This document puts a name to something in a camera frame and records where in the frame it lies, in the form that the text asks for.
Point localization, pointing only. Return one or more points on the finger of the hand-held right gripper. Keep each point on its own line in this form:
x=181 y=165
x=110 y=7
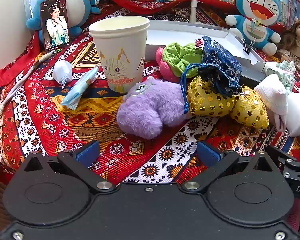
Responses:
x=277 y=155

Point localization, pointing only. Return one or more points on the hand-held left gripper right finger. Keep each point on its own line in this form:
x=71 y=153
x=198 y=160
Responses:
x=208 y=155

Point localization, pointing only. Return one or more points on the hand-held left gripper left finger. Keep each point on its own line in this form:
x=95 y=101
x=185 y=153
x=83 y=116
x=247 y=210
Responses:
x=86 y=153

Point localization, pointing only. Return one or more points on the gold sequin soft toy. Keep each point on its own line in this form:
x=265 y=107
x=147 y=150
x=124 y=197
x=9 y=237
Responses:
x=210 y=102

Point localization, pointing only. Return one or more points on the pink and white sock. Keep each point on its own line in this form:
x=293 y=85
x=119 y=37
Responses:
x=272 y=95

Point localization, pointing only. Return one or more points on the packaged light blue face mask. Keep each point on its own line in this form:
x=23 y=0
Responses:
x=80 y=88

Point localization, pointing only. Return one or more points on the purple fluffy plush monster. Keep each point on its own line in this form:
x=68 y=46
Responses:
x=145 y=112

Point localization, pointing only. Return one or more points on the green and pink scrunchie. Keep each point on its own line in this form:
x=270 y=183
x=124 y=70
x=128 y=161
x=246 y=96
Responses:
x=177 y=57

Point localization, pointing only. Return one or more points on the white cardboard box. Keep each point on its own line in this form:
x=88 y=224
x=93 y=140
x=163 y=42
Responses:
x=185 y=33

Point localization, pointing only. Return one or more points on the red patterned tablecloth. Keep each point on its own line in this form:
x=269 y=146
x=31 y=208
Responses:
x=52 y=120

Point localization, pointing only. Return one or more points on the paper cup with cat drawing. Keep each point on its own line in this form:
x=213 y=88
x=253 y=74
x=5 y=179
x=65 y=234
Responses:
x=115 y=52

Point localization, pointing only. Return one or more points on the black binder clip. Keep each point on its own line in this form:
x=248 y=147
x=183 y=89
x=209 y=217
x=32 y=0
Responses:
x=246 y=47

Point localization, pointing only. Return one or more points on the blue cat plush toy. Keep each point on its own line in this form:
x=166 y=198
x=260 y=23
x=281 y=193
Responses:
x=255 y=30

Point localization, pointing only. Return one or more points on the black smartphone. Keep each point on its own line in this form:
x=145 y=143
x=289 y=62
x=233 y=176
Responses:
x=55 y=25

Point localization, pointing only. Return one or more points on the miniature metal bicycle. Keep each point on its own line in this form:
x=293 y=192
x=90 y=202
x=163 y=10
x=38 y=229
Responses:
x=175 y=17

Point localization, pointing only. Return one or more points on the white plastic pipe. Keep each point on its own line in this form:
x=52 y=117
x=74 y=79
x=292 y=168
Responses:
x=194 y=11

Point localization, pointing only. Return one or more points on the blue round plush toy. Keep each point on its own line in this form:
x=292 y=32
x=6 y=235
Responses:
x=75 y=7

